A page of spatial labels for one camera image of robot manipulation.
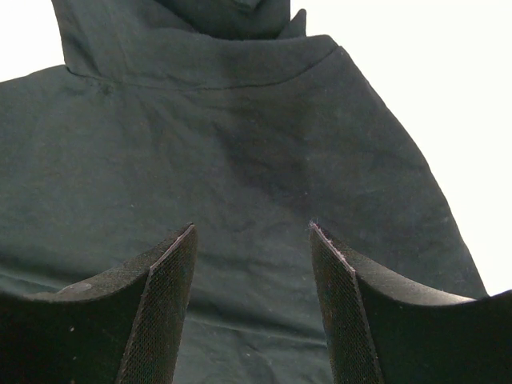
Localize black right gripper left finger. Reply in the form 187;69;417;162
1;225;198;384

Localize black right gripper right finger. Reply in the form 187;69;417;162
310;224;511;384

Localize black t shirt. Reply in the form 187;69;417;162
1;1;486;383

